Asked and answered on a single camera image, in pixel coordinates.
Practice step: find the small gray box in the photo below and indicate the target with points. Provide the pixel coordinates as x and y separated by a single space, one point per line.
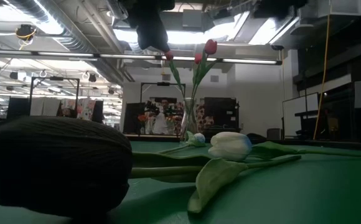
274 133

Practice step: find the black artificial tulip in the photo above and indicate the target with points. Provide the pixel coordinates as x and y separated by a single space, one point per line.
59 161

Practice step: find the black table frame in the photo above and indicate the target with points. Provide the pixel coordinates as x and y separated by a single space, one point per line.
152 137

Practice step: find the green table mat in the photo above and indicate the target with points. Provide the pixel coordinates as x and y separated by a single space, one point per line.
292 193

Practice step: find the clear glass vase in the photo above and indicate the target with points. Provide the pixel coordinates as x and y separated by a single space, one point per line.
189 124

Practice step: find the white artificial tulip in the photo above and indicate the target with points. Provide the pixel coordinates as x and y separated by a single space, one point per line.
199 137
230 144

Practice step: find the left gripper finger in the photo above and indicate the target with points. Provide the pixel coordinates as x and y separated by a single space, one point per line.
152 31

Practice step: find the black monitor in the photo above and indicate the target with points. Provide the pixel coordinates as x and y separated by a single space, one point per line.
221 112

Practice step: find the black rig frame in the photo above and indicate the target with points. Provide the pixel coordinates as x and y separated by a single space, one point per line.
56 78
163 83

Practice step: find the floral curtain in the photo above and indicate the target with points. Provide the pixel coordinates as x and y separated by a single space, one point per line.
85 109

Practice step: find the silver ventilation duct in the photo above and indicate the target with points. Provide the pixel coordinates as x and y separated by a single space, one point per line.
102 67

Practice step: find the red artificial tulip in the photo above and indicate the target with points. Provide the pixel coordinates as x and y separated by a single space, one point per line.
210 46
169 55
198 58

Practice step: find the whiteboard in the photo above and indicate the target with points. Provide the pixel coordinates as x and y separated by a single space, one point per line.
295 115

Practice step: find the person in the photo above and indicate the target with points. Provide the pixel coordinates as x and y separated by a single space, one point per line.
165 104

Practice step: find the long LED light bar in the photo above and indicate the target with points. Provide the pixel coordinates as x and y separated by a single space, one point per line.
65 54

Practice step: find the black panel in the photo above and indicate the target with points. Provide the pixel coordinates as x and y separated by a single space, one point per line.
18 109
133 118

